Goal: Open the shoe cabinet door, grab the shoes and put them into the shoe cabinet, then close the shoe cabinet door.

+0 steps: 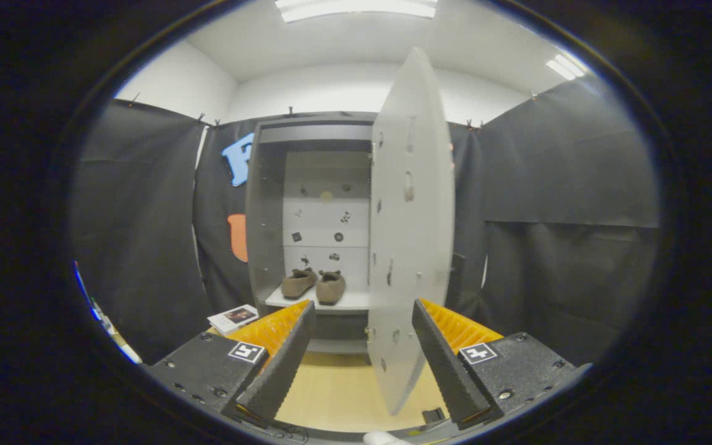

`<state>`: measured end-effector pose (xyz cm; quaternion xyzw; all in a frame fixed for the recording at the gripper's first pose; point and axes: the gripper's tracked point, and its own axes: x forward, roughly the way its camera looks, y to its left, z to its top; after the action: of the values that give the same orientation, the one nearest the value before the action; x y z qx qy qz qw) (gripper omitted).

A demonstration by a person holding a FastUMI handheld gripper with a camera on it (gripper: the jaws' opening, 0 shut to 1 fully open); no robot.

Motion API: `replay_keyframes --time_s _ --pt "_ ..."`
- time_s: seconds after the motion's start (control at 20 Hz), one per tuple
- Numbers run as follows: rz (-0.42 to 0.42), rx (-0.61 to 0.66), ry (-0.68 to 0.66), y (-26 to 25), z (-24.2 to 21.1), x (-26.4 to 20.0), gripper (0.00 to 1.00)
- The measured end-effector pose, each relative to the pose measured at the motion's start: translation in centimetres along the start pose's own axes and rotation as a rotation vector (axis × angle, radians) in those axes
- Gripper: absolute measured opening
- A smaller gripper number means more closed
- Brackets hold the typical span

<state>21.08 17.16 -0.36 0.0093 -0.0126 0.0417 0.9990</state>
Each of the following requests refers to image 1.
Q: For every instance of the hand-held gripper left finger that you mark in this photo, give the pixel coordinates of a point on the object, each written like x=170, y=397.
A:
x=279, y=371

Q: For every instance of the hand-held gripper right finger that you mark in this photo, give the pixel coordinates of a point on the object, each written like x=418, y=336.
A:
x=445, y=371

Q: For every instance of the brown fuzzy shoe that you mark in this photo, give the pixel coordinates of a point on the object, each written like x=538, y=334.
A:
x=297, y=284
x=330, y=289

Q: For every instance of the beige shoe cabinet door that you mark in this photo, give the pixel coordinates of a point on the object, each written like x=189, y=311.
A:
x=411, y=247

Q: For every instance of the grey shoe cabinet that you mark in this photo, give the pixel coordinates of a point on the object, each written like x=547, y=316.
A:
x=266, y=235

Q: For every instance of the small black clip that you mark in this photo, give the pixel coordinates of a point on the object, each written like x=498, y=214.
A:
x=434, y=415

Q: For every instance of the white book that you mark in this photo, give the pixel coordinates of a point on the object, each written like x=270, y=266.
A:
x=233, y=318

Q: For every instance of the black backdrop cloth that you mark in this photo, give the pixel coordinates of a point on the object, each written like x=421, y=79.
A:
x=547, y=185

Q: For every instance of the small ceiling light panel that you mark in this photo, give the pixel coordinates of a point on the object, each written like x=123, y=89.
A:
x=566, y=67

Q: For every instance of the long ceiling light panel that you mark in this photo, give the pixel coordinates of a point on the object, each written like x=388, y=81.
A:
x=356, y=8

